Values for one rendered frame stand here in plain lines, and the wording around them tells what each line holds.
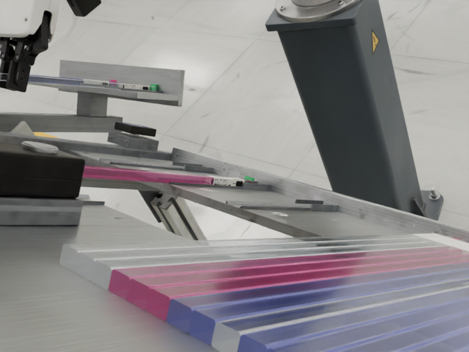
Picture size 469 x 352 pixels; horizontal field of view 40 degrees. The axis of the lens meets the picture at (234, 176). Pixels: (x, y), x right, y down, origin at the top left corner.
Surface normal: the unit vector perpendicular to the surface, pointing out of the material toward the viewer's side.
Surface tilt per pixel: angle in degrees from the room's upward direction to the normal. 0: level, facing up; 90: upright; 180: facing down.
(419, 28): 0
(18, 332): 48
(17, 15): 38
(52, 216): 90
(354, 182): 90
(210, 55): 0
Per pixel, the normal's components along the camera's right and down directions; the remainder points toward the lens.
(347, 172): -0.39, 0.71
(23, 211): 0.74, 0.22
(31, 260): 0.21, -0.97
